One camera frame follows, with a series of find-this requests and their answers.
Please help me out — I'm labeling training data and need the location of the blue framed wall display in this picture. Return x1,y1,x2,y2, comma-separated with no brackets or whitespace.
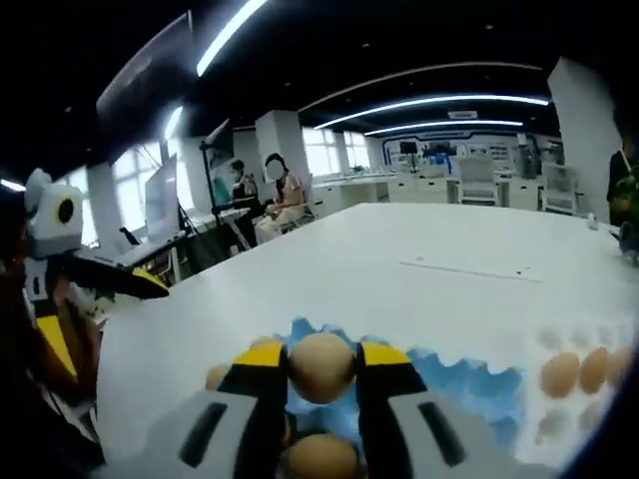
381,127,545,174

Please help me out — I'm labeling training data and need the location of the ceiling light strip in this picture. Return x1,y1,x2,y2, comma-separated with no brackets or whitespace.
196,0,272,78
326,95,549,130
163,105,185,142
366,119,524,137

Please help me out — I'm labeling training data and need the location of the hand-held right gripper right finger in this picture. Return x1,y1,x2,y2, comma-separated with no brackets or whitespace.
354,340,531,479

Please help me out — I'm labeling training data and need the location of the dark grey object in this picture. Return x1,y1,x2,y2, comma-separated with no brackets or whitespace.
617,221,639,266

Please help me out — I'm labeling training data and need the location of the blue egg tray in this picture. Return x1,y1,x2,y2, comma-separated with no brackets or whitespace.
219,314,528,479

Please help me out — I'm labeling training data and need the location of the white computer monitor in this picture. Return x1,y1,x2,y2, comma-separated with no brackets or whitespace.
143,152,181,241

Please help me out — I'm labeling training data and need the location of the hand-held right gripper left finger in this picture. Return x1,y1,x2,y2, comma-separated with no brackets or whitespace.
152,342,292,479

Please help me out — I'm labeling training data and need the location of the white mesh chair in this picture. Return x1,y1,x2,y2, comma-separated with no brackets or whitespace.
457,156,499,207
542,163,581,215

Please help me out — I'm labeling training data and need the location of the white cabinet counter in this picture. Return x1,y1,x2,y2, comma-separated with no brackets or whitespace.
310,169,460,221

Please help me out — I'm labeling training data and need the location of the white egg tray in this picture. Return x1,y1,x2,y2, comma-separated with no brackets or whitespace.
528,318,633,450

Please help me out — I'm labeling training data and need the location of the cluster of brown eggs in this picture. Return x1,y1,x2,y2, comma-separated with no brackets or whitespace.
536,345,634,445

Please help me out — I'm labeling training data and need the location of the single brown egg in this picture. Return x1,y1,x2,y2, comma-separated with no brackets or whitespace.
285,432,361,479
206,363,232,394
288,332,358,403

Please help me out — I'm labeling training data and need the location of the white table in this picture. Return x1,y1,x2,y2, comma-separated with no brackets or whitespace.
97,202,639,479

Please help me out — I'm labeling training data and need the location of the dark hanging screen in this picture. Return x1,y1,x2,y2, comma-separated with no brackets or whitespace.
96,10,195,167

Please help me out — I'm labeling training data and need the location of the screen on black stand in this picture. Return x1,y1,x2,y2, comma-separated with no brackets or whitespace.
198,118,235,239

